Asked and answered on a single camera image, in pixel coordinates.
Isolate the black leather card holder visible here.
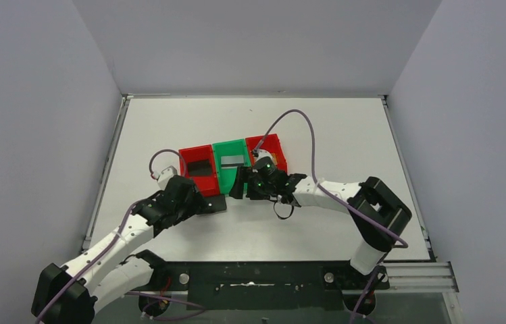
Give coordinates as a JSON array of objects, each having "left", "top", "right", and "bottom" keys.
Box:
[{"left": 199, "top": 194, "right": 228, "bottom": 215}]

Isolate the red bin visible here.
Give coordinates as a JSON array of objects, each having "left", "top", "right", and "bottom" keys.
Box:
[
  {"left": 179, "top": 144, "right": 220, "bottom": 197},
  {"left": 245, "top": 134, "right": 288, "bottom": 173}
]

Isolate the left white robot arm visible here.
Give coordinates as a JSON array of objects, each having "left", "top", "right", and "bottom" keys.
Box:
[{"left": 31, "top": 175, "right": 227, "bottom": 323}]

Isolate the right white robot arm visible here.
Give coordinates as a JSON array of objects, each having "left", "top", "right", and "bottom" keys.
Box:
[{"left": 229, "top": 157, "right": 412, "bottom": 275}]

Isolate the silver card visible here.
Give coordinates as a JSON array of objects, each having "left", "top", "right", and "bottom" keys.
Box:
[{"left": 220, "top": 155, "right": 245, "bottom": 169}]

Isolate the black card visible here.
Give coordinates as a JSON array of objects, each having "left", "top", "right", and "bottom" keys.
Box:
[{"left": 187, "top": 159, "right": 213, "bottom": 177}]

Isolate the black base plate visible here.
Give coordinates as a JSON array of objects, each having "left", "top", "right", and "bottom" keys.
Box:
[{"left": 135, "top": 261, "right": 390, "bottom": 311}]

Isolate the aluminium frame rail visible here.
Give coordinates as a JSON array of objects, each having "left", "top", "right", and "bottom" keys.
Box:
[{"left": 49, "top": 261, "right": 459, "bottom": 324}]

